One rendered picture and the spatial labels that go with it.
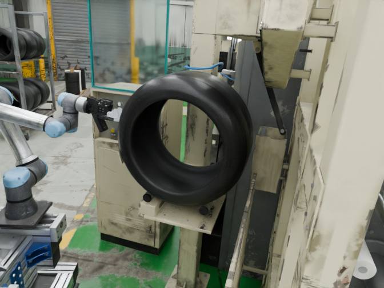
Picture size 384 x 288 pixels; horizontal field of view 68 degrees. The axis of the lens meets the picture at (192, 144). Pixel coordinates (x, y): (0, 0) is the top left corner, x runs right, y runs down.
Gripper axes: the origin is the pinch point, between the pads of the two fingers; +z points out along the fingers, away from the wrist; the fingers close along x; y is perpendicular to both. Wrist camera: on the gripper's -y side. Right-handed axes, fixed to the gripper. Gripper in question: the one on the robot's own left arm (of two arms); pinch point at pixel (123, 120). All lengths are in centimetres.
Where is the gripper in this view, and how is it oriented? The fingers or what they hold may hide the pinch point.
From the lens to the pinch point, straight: 141.3
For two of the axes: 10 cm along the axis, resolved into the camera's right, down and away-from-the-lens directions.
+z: 9.4, 2.7, -2.1
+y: 1.8, -9.1, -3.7
